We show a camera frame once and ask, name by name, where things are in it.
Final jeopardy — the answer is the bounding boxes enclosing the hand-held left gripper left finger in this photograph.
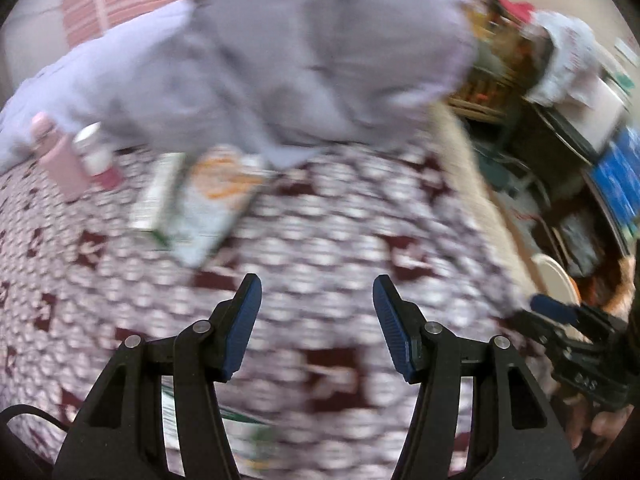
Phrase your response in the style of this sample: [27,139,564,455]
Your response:
[52,274,262,480]

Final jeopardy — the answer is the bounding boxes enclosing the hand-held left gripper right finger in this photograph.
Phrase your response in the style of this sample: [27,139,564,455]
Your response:
[373,275,583,480]

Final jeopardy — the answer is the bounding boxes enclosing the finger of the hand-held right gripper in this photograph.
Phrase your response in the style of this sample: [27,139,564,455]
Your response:
[530,294,628,343]
[510,310,568,361]

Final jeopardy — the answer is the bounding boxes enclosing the white plate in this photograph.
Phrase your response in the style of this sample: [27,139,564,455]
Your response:
[531,254,583,308]

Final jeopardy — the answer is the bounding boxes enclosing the person's right hand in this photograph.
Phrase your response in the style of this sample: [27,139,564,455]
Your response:
[570,400,633,453]

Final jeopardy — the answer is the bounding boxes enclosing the maroon white printed blanket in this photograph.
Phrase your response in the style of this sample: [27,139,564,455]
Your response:
[0,135,541,480]

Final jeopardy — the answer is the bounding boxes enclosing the small green white box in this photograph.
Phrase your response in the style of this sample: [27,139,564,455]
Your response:
[160,375,273,471]

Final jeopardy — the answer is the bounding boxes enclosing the orange white snack wrapper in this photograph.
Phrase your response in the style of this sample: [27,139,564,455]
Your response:
[165,145,268,268]

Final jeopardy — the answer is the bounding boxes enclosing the cream fluffy mat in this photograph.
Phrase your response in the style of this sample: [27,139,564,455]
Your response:
[430,102,536,286]

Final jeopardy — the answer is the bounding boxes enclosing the blue box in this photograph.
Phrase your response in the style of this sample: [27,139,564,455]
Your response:
[585,127,640,241]

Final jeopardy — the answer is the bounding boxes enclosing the dark cabinet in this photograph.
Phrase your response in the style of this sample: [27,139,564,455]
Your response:
[520,100,616,261]

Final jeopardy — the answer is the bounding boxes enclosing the long green white box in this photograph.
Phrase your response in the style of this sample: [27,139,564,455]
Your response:
[129,152,186,246]

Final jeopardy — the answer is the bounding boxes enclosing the white cap bottle pink label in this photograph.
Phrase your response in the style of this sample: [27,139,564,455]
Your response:
[72,122,126,191]

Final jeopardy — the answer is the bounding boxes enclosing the wooden crib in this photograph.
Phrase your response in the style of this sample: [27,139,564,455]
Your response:
[447,0,551,123]

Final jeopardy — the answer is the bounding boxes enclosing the white plastic bag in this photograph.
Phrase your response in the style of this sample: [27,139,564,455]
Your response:
[525,10,603,108]

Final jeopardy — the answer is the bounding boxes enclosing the lavender grey sweatshirt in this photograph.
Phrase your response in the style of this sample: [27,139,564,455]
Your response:
[0,0,486,176]

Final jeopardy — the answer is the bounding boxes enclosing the red cloth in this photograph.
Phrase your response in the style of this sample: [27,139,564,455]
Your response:
[490,0,536,22]

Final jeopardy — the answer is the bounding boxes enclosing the black cable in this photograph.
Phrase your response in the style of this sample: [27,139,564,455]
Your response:
[0,404,71,461]

